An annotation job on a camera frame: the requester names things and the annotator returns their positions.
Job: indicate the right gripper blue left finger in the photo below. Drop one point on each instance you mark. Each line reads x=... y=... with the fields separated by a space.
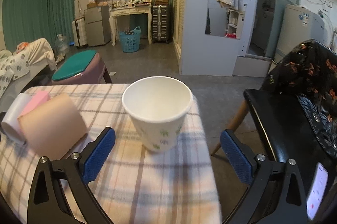
x=47 y=200

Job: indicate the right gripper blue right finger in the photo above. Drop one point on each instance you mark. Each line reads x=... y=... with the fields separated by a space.
x=275 y=191

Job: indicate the white paper cup green print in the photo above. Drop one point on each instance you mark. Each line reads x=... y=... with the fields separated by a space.
x=158 y=106

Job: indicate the brown plastic cup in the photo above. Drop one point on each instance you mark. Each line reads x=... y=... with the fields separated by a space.
x=54 y=127

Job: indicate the white plastic cup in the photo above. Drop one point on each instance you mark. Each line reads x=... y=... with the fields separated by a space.
x=10 y=124

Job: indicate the pink hexagonal cup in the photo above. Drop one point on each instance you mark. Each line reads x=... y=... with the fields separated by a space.
x=36 y=100

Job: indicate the smartphone on gripper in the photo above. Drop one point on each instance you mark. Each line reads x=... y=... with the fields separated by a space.
x=317 y=189

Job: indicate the plaid tablecloth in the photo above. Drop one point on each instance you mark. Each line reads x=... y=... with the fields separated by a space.
x=136 y=185

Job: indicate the black chair with floral cover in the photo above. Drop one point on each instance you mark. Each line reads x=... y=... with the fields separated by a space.
x=293 y=115

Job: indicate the leaf print quilted blanket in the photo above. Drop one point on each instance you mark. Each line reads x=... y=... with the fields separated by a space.
x=13 y=68

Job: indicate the purple stool with green cushion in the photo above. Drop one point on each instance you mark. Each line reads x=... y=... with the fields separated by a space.
x=86 y=67

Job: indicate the bed with beige bedding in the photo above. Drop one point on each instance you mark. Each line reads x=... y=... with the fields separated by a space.
x=40 y=55

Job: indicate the water jug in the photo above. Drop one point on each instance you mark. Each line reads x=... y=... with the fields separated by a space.
x=62 y=44

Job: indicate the white suitcase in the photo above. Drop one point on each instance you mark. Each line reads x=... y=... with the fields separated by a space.
x=79 y=33

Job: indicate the white washing machine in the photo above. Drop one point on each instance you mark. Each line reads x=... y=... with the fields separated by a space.
x=299 y=25

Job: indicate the blue laundry basket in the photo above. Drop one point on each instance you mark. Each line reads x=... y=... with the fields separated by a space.
x=130 y=40

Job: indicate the cream louvred wardrobe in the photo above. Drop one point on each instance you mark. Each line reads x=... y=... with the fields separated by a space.
x=208 y=55

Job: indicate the silver mini fridge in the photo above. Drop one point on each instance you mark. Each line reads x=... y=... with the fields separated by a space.
x=97 y=26

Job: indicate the green curtain left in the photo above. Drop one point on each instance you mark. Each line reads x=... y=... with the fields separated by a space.
x=29 y=20

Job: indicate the white dressing table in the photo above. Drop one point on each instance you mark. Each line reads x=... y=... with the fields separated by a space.
x=129 y=12

